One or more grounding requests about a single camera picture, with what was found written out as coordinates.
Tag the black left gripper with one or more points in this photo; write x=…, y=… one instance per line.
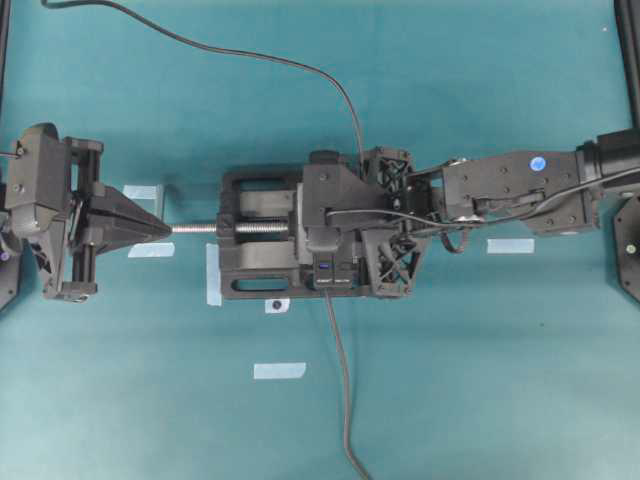
x=90, y=195

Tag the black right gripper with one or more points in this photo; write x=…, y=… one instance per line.
x=393, y=257

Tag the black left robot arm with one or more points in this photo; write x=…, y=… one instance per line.
x=50, y=248

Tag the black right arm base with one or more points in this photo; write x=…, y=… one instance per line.
x=626, y=237

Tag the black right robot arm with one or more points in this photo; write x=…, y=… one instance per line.
x=551, y=192

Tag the black multi-port USB hub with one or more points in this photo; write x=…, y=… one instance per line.
x=332, y=270

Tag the blue tape strip upper left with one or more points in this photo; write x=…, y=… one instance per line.
x=148, y=193

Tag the blue tape strip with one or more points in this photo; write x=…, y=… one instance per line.
x=279, y=371
x=148, y=193
x=510, y=246

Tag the blue tape strip mid left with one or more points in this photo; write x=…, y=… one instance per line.
x=152, y=250

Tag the blue tape strip right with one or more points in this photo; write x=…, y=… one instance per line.
x=510, y=246

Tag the blue tape vise left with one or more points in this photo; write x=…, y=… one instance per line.
x=213, y=276

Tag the black bench vise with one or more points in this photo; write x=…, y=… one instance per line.
x=263, y=266

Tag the silver vise lead screw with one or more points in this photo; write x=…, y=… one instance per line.
x=247, y=228

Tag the small round marker sticker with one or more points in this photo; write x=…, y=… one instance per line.
x=277, y=306

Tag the blue tape strip bottom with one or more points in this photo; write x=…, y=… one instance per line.
x=279, y=371

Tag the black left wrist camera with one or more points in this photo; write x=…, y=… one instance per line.
x=38, y=185

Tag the black frame rail left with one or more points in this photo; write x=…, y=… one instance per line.
x=5, y=9

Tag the black frame rail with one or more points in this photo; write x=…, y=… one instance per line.
x=627, y=24
x=5, y=9

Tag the black frame rail right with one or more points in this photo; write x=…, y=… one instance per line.
x=627, y=24

